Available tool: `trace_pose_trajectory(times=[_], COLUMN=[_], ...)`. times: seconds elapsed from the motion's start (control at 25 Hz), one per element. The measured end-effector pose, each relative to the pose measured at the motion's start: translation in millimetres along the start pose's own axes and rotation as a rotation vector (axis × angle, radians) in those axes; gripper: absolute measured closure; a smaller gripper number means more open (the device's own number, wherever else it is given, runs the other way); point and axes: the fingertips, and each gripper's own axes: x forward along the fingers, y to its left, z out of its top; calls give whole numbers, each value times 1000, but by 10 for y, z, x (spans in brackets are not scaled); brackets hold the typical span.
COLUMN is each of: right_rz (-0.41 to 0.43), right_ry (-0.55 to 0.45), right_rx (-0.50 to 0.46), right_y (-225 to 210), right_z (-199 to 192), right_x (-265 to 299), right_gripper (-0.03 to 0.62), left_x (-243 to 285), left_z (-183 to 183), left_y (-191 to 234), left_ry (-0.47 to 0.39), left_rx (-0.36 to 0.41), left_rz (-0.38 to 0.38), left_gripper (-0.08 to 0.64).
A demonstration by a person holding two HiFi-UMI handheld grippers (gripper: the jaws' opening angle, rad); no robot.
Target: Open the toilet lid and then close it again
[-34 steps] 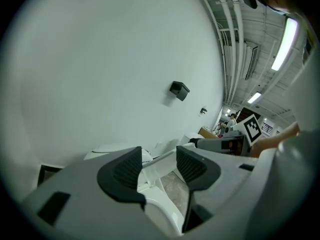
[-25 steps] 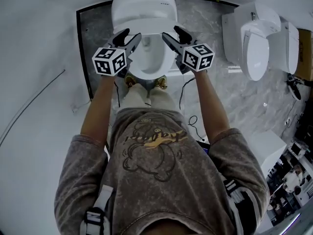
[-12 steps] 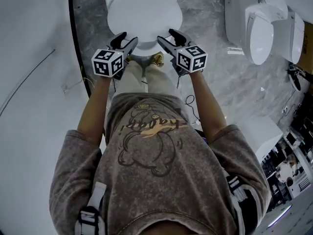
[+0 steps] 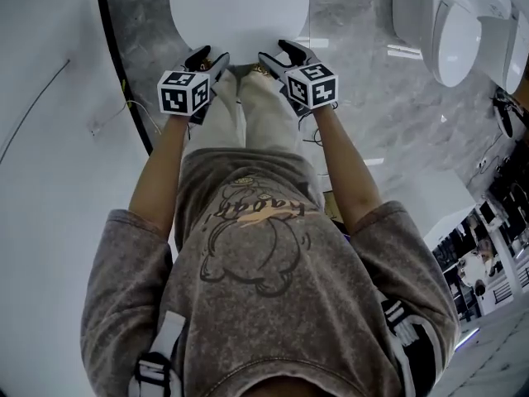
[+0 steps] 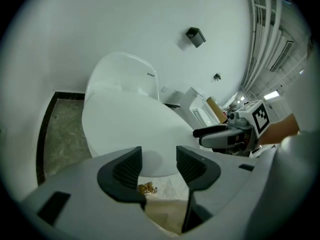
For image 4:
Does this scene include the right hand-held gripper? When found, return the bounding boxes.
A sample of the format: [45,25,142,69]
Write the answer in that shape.
[257,38,339,117]

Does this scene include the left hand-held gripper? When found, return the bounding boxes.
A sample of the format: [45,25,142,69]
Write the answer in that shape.
[156,45,231,125]

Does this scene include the person's left forearm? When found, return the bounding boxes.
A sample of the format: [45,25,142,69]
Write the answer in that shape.
[128,114,198,244]

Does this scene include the person's right forearm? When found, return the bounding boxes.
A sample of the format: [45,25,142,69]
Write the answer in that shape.
[311,104,384,236]

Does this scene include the white toilet with tank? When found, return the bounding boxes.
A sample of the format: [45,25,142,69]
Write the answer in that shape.
[391,0,514,89]

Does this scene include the beige trousers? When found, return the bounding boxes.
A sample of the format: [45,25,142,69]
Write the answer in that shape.
[189,69,306,157]

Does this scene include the black floor trim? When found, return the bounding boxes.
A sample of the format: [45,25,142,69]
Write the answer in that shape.
[93,0,155,157]

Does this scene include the white cabinet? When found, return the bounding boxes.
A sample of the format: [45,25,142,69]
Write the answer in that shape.
[420,167,477,244]

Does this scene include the black and white sneaker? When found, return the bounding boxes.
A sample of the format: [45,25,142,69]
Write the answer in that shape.
[493,95,516,139]

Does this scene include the brown printed t-shirt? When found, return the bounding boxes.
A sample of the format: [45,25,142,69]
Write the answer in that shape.
[79,146,462,397]

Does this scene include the cluttered equipment rack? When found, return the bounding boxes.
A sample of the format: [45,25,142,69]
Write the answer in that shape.
[431,138,529,318]

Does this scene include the black cable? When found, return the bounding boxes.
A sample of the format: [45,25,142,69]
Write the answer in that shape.
[296,101,328,147]

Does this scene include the thin pale wire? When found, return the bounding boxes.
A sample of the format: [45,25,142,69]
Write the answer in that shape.
[88,79,163,136]

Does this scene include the grey wall cable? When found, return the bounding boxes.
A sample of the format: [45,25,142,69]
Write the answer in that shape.
[0,58,72,164]

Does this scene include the right grey harness strap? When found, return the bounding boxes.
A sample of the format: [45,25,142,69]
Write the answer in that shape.
[379,297,419,397]

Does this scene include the grey harness strap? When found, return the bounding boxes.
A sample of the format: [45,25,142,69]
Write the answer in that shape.
[379,297,419,397]
[126,309,188,397]

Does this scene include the left grey harness strap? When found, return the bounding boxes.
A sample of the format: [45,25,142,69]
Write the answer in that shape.
[126,309,188,397]

